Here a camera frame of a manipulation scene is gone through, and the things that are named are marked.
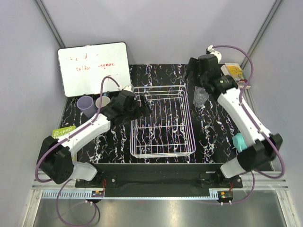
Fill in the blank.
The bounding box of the lavender plastic cup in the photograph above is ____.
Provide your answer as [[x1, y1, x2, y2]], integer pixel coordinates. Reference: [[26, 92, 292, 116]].
[[77, 96, 97, 118]]

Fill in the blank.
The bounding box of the teal floral ceramic mug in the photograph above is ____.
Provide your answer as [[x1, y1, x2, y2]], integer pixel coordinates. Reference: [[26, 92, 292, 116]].
[[95, 96, 111, 109]]

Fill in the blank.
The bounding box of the clear glass cup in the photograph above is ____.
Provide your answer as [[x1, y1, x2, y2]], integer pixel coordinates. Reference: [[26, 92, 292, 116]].
[[193, 86, 209, 108]]

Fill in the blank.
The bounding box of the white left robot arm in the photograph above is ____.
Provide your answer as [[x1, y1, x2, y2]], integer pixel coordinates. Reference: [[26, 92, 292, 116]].
[[35, 89, 152, 187]]

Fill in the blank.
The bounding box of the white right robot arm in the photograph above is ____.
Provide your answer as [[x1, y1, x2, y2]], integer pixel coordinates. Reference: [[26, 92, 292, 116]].
[[184, 54, 283, 188]]

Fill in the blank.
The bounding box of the green treehouse book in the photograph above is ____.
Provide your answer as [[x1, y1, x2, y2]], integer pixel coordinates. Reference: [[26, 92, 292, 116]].
[[52, 125, 76, 141]]

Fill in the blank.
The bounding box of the white dry-erase board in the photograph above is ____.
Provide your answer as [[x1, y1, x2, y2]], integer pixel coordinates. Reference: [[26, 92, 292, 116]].
[[57, 42, 131, 97]]

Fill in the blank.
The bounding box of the aluminium front rail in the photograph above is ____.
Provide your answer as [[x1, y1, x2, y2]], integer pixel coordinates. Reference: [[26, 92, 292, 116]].
[[32, 173, 288, 200]]

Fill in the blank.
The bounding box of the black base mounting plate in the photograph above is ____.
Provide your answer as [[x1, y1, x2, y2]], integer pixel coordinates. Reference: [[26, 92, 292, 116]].
[[75, 163, 241, 188]]

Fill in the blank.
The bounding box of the yellow paperback book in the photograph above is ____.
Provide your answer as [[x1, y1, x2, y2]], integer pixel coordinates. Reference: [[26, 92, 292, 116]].
[[221, 63, 247, 89]]

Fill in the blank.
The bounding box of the white wire dish rack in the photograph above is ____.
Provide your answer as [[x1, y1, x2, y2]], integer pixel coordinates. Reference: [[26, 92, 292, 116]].
[[130, 85, 196, 158]]

